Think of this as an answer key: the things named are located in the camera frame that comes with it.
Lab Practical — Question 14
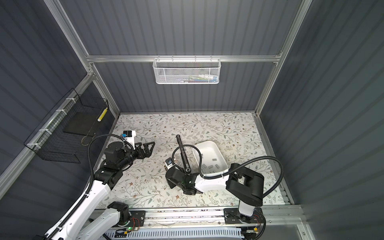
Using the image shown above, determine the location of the yellow marker pen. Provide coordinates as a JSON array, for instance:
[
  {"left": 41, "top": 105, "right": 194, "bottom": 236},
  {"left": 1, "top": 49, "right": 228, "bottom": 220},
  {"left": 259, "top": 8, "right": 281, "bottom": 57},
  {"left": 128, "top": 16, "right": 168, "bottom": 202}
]
[{"left": 97, "top": 107, "right": 109, "bottom": 122}]

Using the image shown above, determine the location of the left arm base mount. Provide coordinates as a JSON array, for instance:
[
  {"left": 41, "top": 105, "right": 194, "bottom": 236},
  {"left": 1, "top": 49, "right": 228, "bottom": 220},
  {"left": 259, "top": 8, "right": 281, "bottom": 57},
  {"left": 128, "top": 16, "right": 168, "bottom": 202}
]
[{"left": 117, "top": 211, "right": 146, "bottom": 230}]

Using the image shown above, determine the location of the black foam pad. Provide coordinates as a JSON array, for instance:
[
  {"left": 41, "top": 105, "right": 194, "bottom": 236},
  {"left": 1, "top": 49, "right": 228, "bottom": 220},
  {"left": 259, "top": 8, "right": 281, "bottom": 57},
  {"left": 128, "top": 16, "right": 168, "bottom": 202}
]
[{"left": 63, "top": 113, "right": 101, "bottom": 137}]

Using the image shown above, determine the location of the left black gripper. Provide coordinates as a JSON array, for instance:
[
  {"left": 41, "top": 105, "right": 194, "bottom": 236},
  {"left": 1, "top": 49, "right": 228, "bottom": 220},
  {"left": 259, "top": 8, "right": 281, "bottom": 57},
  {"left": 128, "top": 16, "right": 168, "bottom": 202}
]
[{"left": 117, "top": 140, "right": 154, "bottom": 172}]

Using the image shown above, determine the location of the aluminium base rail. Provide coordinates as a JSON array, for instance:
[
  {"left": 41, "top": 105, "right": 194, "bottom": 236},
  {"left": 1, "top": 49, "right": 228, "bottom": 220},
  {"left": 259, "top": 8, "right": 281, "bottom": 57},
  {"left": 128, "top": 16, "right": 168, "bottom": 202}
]
[{"left": 84, "top": 205, "right": 306, "bottom": 229}]

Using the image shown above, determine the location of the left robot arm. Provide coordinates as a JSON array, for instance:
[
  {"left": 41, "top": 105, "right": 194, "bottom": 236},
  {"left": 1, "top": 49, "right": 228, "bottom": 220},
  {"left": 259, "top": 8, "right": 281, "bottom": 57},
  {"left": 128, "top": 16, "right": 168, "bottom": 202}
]
[{"left": 43, "top": 142, "right": 155, "bottom": 240}]

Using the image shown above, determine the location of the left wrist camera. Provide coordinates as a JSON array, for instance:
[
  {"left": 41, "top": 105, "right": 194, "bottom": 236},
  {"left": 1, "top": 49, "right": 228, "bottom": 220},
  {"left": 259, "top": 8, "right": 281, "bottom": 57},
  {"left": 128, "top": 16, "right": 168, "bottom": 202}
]
[{"left": 122, "top": 130, "right": 136, "bottom": 150}]

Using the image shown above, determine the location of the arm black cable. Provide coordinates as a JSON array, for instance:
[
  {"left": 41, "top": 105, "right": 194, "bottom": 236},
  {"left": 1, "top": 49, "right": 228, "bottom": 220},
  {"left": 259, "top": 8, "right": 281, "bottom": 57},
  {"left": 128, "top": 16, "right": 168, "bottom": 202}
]
[
  {"left": 171, "top": 144, "right": 285, "bottom": 199},
  {"left": 44, "top": 133, "right": 134, "bottom": 240}
]

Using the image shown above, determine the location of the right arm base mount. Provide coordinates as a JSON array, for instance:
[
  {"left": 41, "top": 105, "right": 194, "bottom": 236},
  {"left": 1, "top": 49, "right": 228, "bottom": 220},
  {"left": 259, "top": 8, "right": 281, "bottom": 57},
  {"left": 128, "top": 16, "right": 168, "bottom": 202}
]
[{"left": 224, "top": 208, "right": 266, "bottom": 225}]

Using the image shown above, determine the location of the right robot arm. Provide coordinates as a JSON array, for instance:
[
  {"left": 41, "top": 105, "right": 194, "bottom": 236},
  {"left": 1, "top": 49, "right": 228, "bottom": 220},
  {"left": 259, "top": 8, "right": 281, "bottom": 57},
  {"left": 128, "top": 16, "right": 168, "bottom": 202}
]
[{"left": 166, "top": 166, "right": 265, "bottom": 217}]

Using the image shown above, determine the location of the white vent strip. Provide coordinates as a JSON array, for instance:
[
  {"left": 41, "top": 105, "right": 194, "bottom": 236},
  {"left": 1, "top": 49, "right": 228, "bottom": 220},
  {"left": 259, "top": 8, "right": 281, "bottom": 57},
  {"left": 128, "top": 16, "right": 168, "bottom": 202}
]
[{"left": 105, "top": 227, "right": 245, "bottom": 240}]

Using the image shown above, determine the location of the black wire side basket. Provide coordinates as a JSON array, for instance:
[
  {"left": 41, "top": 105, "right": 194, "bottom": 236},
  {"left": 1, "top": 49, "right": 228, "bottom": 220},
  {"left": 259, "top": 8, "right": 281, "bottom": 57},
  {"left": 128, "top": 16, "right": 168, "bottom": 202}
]
[{"left": 24, "top": 89, "right": 109, "bottom": 164}]

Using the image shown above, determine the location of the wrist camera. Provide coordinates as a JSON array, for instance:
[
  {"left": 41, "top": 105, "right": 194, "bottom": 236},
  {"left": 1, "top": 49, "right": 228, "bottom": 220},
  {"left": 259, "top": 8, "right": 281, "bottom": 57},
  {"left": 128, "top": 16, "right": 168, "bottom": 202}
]
[
  {"left": 122, "top": 130, "right": 136, "bottom": 150},
  {"left": 165, "top": 158, "right": 175, "bottom": 171}
]

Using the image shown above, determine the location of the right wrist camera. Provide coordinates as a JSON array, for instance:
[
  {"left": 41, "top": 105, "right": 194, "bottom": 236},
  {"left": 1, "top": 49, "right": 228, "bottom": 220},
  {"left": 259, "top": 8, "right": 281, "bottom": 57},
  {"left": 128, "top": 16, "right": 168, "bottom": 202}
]
[{"left": 165, "top": 158, "right": 175, "bottom": 171}]

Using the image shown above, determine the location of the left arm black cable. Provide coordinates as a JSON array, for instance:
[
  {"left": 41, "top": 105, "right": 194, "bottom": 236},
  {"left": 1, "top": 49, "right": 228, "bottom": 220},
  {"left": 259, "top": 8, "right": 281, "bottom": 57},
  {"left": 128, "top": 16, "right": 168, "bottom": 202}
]
[{"left": 44, "top": 133, "right": 134, "bottom": 240}]

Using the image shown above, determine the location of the white wire wall basket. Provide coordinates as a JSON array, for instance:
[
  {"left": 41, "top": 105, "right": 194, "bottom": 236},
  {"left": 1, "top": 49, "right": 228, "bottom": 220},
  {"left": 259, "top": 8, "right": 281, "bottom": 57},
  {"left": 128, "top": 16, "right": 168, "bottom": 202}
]
[{"left": 153, "top": 59, "right": 222, "bottom": 85}]

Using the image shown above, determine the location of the white plastic tray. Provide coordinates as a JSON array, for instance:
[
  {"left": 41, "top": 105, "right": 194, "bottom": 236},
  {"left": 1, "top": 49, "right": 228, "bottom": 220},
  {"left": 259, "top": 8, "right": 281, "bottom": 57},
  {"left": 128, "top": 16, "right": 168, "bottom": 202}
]
[{"left": 193, "top": 141, "right": 229, "bottom": 177}]

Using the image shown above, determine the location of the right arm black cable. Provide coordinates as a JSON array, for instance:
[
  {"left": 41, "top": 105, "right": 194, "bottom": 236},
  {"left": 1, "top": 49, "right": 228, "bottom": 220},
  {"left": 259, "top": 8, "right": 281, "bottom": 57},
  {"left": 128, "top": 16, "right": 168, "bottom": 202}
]
[{"left": 171, "top": 144, "right": 285, "bottom": 199}]

